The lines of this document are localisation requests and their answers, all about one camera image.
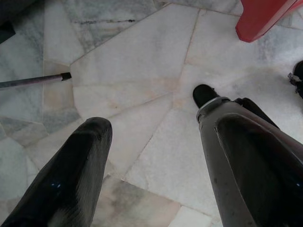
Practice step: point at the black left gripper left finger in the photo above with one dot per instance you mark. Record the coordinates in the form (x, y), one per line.
(66, 179)

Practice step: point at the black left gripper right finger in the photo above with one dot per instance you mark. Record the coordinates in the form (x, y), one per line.
(265, 177)

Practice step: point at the silver metal clothes rack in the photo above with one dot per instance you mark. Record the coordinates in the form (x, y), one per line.
(28, 81)

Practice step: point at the grey black right robot leg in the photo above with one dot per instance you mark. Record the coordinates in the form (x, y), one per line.
(298, 71)

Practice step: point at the red plastic stool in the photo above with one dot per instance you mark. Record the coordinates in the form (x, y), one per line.
(260, 19)

